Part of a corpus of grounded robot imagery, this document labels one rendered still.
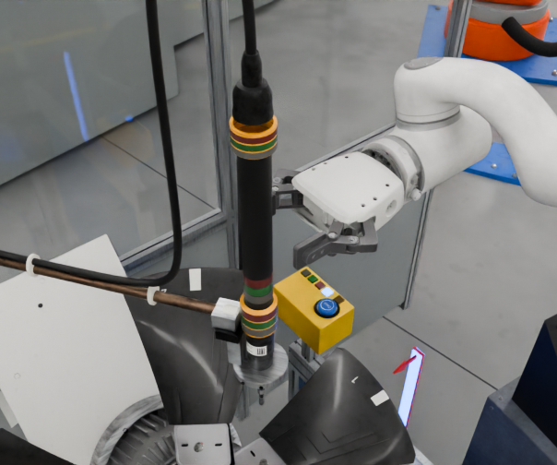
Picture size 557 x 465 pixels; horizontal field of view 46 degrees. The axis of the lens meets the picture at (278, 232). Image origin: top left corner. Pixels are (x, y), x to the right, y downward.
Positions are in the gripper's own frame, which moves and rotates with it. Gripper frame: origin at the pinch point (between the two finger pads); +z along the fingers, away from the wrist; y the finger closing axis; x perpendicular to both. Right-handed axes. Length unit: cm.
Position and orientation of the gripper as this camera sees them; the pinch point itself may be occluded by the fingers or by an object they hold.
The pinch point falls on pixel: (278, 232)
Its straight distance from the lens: 71.6
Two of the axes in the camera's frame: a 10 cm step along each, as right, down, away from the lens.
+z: -7.8, 4.2, -4.6
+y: -6.2, -5.3, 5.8
